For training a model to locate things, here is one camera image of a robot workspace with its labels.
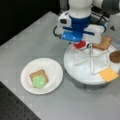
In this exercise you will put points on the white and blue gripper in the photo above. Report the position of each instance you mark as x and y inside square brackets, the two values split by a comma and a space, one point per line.
[75, 28]

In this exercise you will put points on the red tomato piece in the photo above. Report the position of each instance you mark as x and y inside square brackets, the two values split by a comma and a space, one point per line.
[83, 45]

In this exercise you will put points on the brown toast slice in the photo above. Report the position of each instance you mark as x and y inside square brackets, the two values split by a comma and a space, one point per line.
[104, 44]
[40, 72]

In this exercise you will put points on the green lettuce piece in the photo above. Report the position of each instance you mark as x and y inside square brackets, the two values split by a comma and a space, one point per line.
[39, 81]

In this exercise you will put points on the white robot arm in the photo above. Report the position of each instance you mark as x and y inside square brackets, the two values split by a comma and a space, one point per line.
[82, 8]

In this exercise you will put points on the white divided round tray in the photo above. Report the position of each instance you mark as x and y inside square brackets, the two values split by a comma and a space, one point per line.
[84, 66]

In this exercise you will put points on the brown round patty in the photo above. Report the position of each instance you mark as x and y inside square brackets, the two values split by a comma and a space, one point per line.
[115, 56]

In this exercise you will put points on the white paper plate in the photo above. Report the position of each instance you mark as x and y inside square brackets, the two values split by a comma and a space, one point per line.
[52, 69]

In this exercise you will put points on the yellow cheese slice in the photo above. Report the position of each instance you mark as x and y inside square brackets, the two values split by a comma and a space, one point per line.
[108, 74]

